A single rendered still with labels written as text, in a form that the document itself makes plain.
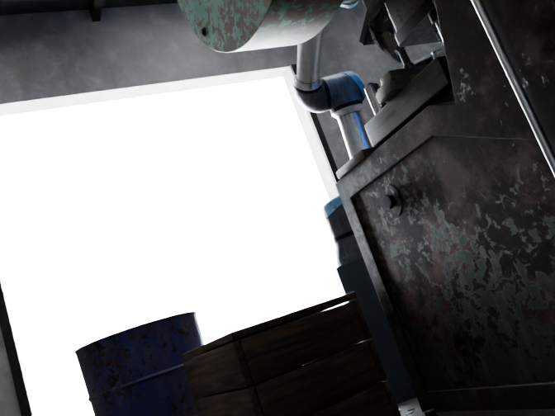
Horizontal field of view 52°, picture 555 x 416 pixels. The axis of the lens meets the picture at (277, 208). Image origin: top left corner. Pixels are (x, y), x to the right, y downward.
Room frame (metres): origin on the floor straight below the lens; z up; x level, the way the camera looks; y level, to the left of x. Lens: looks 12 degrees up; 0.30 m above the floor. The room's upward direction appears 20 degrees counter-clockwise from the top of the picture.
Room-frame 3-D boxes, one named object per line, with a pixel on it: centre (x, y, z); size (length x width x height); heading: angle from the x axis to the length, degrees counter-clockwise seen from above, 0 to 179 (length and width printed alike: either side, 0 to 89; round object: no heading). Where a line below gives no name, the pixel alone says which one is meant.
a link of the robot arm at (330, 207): (1.93, -0.21, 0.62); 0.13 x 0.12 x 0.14; 103
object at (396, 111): (1.28, -0.53, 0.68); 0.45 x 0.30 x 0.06; 115
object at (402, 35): (1.28, -0.53, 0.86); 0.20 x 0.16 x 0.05; 115
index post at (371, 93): (1.32, -0.31, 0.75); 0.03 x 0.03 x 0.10; 25
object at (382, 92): (1.21, -0.38, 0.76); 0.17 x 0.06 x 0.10; 115
